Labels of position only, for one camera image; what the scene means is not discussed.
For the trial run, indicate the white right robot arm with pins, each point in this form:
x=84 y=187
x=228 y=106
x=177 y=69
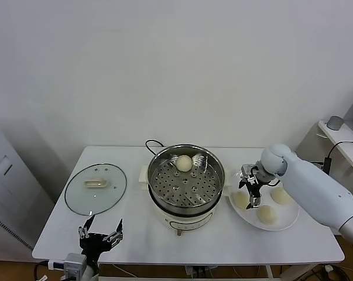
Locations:
x=311 y=187

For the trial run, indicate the white steamed baozi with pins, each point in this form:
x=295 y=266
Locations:
x=267 y=215
x=183 y=163
x=280 y=196
x=240 y=200

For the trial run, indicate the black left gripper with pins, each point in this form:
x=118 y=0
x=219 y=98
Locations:
x=94 y=244

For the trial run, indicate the round glass pot lid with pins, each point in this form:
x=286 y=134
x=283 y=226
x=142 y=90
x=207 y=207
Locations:
x=76 y=193

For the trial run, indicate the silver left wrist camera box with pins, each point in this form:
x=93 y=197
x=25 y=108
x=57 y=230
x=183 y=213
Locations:
x=74 y=264

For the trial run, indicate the cream electric cooking pot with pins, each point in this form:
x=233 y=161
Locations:
x=191 y=221

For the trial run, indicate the round white plate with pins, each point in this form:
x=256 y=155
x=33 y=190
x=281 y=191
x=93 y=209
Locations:
x=281 y=217

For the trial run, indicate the stainless steel steamer basket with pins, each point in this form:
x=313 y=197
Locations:
x=182 y=187

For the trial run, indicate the grey cylinder speaker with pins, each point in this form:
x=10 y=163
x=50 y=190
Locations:
x=335 y=123

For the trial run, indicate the white table frame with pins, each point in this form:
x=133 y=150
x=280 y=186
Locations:
x=95 y=270

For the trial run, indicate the white side desk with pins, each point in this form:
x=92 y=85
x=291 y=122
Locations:
x=349 y=152

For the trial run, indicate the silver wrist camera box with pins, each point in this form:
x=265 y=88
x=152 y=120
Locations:
x=74 y=264
x=247 y=170

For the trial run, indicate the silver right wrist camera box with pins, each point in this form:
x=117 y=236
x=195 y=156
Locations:
x=247 y=170

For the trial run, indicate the white cabinet unit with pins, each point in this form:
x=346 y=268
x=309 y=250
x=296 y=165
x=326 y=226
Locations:
x=6 y=190

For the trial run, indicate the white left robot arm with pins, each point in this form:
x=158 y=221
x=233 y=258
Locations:
x=91 y=272

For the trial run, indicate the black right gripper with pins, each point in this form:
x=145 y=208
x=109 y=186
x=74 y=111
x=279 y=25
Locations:
x=254 y=187

